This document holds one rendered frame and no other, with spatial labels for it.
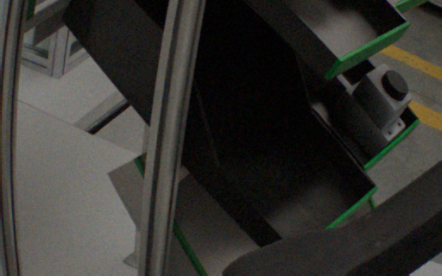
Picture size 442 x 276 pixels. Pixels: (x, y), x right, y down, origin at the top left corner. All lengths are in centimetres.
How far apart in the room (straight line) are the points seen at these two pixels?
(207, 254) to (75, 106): 75
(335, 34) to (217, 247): 26
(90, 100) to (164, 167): 88
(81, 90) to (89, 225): 37
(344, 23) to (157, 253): 23
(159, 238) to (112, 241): 53
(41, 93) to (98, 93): 11
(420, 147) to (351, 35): 275
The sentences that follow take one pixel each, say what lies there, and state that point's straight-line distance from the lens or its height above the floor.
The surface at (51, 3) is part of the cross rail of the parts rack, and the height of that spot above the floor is 131.
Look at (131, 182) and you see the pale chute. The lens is 85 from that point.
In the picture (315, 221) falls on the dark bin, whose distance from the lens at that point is 83.
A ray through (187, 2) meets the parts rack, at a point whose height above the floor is 138.
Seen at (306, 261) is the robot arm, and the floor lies 135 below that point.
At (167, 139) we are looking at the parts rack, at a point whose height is 127.
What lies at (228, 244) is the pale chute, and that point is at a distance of 93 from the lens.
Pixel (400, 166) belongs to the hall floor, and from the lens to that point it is 335.
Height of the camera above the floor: 166
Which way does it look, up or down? 30 degrees down
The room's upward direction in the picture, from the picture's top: 9 degrees clockwise
